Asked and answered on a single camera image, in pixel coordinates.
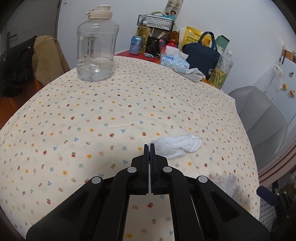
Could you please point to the blue drink can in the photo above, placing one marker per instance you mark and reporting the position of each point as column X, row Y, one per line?
column 135, row 45

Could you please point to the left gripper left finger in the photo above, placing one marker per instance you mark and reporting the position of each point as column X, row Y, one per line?
column 98, row 209

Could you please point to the white hanging tote bag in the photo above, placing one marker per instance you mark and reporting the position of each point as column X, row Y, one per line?
column 271, row 82

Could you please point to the paper bag with face print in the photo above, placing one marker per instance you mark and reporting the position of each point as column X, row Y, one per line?
column 172, row 8

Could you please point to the yellow snack bag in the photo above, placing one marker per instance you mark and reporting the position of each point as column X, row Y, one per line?
column 192, row 35

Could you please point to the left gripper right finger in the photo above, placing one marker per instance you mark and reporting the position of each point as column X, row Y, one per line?
column 200, row 209

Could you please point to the red lidded jar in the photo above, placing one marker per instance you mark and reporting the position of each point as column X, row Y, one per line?
column 172, row 43

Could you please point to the white refrigerator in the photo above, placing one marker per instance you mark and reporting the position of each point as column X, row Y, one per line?
column 285, row 97

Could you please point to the large clear water jug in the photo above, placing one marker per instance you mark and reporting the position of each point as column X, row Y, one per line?
column 96, row 39

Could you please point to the floral cream tablecloth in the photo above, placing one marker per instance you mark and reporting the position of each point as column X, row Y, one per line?
column 72, row 130

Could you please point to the black utensil holder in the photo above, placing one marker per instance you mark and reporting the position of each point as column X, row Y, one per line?
column 155, row 44

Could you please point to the wire mesh basket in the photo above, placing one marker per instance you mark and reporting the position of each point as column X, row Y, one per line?
column 156, row 22

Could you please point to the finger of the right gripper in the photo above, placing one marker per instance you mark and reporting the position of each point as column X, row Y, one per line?
column 267, row 196

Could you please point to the blue tissue pack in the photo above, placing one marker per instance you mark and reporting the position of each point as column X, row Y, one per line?
column 174, row 59

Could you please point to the yellow tea bottle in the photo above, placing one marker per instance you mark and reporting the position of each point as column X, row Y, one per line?
column 143, row 31

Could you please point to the grey upholstered chair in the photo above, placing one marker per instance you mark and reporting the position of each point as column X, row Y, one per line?
column 264, row 124

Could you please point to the white cloth on table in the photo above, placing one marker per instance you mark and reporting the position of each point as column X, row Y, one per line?
column 194, row 75

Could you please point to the clear bottle with green label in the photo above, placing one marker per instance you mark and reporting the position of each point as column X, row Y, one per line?
column 222, row 70

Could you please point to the navy blue tote bag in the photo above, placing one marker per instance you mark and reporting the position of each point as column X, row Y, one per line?
column 202, row 57

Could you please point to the green carton box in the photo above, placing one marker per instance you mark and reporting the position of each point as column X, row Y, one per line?
column 221, row 42

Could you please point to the white tissue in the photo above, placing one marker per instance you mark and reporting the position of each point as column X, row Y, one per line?
column 175, row 147

